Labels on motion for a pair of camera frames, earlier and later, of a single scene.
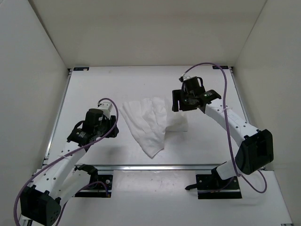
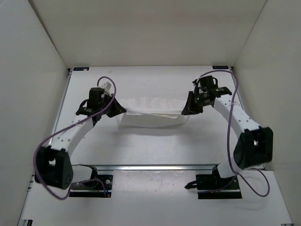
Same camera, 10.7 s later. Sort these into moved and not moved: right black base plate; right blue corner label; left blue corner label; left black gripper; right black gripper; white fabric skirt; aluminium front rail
Moved: right black gripper; white fabric skirt; left black gripper
Not moved: aluminium front rail; right blue corner label; right black base plate; left blue corner label
